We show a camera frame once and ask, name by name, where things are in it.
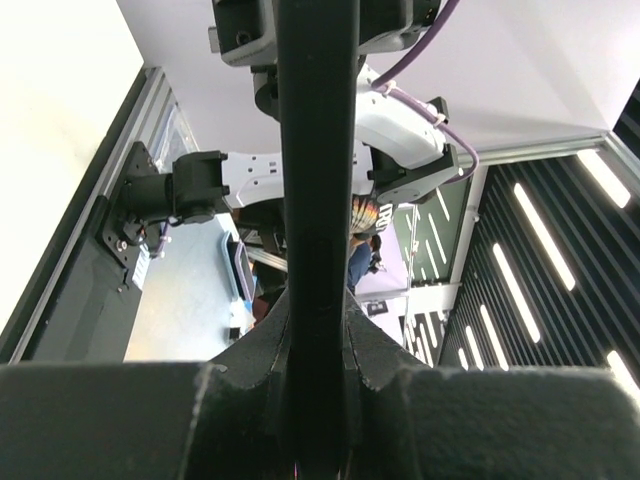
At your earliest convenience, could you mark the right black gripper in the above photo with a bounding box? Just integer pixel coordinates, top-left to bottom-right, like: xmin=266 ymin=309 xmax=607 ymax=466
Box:
xmin=208 ymin=0 xmax=441 ymax=67

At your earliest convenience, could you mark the person in printed shirt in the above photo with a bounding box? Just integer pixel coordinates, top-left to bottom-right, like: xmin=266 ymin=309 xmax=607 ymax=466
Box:
xmin=346 ymin=195 xmax=397 ymax=294

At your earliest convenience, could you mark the black phone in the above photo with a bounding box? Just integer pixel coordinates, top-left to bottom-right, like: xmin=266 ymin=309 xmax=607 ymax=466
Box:
xmin=277 ymin=1 xmax=360 ymax=479

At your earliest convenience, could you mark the right white cable duct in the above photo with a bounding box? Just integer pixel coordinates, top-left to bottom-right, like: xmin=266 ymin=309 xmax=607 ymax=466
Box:
xmin=132 ymin=244 xmax=151 ymax=290

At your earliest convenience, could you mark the right aluminium frame post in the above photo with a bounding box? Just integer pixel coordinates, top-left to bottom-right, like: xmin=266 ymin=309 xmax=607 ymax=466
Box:
xmin=478 ymin=132 xmax=633 ymax=167

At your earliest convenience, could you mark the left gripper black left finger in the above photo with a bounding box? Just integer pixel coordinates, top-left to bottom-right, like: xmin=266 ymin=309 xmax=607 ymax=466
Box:
xmin=1 ymin=294 xmax=293 ymax=479

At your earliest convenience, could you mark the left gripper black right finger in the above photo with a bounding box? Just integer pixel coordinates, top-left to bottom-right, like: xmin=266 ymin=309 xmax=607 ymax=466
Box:
xmin=345 ymin=299 xmax=639 ymax=479

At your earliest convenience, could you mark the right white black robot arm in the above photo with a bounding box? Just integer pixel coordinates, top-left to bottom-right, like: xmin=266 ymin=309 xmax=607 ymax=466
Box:
xmin=117 ymin=1 xmax=467 ymax=238

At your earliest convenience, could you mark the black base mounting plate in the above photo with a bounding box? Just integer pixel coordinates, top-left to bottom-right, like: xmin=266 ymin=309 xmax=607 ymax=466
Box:
xmin=24 ymin=141 xmax=161 ymax=363

